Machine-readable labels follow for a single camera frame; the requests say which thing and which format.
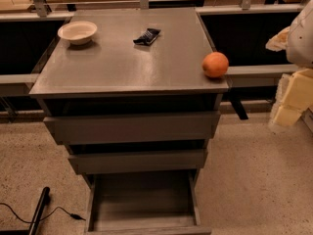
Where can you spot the grey drawer cabinet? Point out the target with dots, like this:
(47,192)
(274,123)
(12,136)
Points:
(113,76)

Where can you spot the black bar on floor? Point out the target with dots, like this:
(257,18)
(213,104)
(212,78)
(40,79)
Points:
(36,219)

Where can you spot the grey open bottom drawer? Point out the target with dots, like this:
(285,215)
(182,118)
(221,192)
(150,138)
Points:
(144,203)

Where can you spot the white bowl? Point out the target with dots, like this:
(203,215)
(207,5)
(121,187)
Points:
(77,33)

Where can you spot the orange fruit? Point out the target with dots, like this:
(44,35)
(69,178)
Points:
(215,65)

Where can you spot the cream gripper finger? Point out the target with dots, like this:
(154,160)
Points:
(293,97)
(279,41)

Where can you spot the grey middle drawer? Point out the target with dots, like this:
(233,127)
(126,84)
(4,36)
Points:
(120,162)

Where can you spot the black snack packet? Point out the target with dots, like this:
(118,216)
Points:
(148,37)

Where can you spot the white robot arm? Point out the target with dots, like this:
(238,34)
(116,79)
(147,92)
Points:
(300,39)

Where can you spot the grey top drawer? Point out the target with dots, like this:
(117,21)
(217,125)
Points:
(132,128)

